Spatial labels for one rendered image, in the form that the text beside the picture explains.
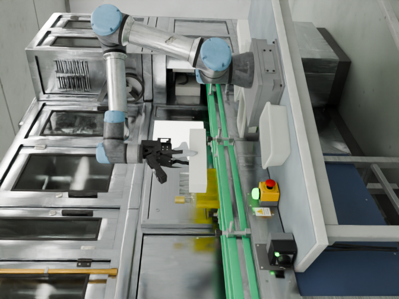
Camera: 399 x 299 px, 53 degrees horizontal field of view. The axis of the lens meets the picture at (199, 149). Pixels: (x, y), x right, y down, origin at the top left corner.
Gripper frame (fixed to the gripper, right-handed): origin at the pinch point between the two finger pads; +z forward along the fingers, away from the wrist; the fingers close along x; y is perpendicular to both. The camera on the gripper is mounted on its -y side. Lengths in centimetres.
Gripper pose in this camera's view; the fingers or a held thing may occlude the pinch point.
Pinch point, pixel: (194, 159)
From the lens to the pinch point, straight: 146.0
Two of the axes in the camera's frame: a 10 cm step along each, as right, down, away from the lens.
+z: 10.0, 0.2, 0.5
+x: -0.6, 5.6, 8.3
